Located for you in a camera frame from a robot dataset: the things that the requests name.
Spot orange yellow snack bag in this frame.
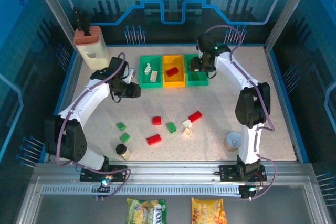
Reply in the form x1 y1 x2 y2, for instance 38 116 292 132
191 197 228 224

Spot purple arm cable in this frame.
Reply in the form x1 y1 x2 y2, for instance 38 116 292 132
206 24 278 201
56 52 132 200

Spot small circuit board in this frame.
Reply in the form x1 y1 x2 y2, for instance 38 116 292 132
240 184 263 201
90 176 114 201

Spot aluminium frame post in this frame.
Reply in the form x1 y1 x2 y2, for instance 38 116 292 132
29 0 77 53
264 0 317 53

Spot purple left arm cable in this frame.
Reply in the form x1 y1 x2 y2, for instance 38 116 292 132
56 52 132 200

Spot aluminium rail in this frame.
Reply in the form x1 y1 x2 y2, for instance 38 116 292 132
34 160 313 182

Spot slotted white cable duct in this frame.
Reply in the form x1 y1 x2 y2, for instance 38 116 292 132
41 185 242 196

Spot green plastic bin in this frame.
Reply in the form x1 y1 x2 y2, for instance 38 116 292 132
183 53 210 87
138 55 164 90

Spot yellow plastic bin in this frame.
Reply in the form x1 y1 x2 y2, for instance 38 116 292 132
161 55 186 88

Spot white knife block pink top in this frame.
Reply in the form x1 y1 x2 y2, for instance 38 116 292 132
73 26 110 69

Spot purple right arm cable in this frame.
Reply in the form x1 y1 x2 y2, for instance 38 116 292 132
206 24 278 201

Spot glass jar black lid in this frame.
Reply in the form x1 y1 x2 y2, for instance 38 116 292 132
115 144 131 161

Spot green yellow snack bag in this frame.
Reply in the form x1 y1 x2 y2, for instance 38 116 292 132
125 198 168 224

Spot black knife handle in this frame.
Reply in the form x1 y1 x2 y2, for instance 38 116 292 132
72 6 81 31
81 10 91 36

